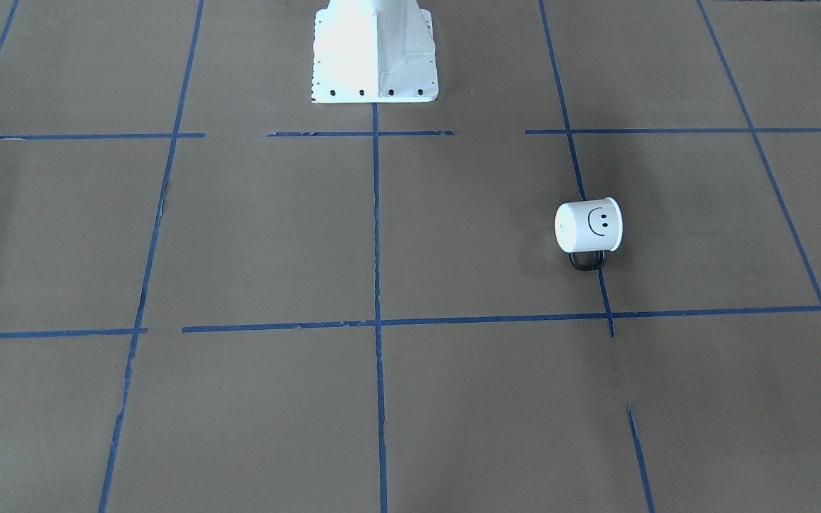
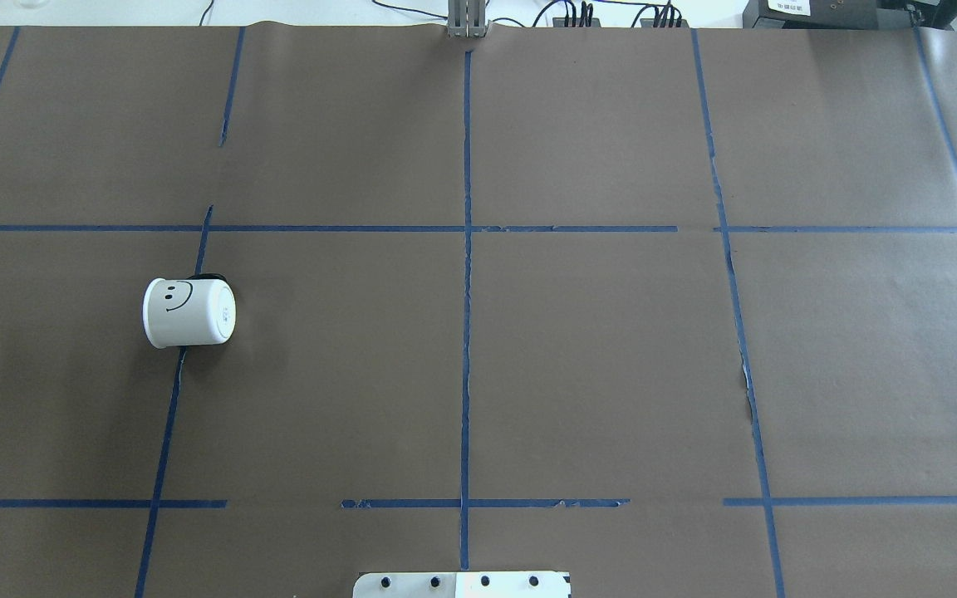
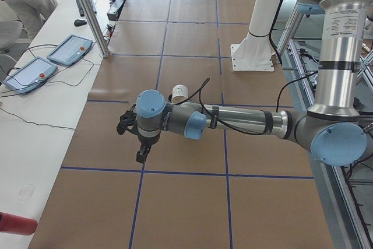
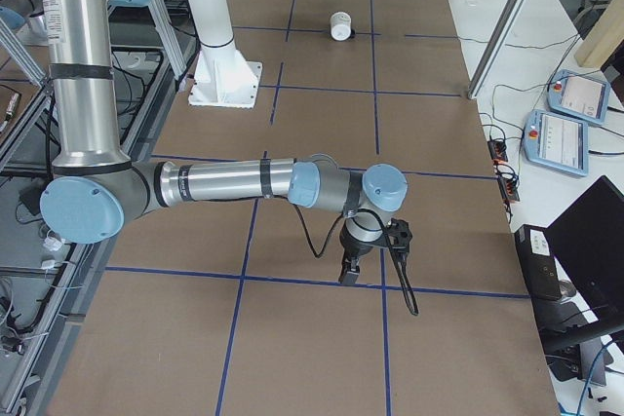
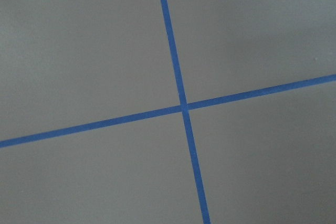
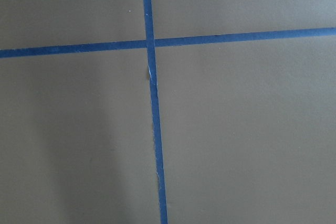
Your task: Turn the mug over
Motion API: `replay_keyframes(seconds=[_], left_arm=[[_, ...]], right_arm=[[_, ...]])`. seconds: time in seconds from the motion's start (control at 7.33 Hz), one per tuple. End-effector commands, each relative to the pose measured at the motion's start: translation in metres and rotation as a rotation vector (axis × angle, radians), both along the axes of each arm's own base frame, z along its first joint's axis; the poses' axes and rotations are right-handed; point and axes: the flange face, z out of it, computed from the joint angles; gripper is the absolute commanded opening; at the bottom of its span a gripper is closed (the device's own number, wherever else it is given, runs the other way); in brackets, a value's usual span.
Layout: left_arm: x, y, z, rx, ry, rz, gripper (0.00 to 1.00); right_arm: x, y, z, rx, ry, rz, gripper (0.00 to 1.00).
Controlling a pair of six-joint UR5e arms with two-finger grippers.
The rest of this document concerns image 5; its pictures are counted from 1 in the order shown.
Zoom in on blue tape grid lines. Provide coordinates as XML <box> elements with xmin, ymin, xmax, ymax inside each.
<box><xmin>0</xmin><ymin>0</ymin><xmax>336</xmax><ymax>224</ymax></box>

